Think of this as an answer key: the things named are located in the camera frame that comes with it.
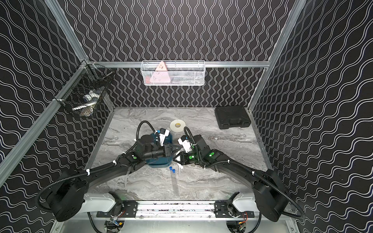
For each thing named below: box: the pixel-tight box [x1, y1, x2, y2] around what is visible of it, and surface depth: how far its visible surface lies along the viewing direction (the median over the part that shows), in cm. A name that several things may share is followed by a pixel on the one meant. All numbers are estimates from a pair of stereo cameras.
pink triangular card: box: [149, 60, 171, 84], surface depth 92 cm
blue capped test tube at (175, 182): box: [172, 168, 179, 198], surface depth 85 cm
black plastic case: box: [214, 105, 252, 130], surface depth 109 cm
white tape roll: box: [169, 119, 187, 133], surface depth 112 cm
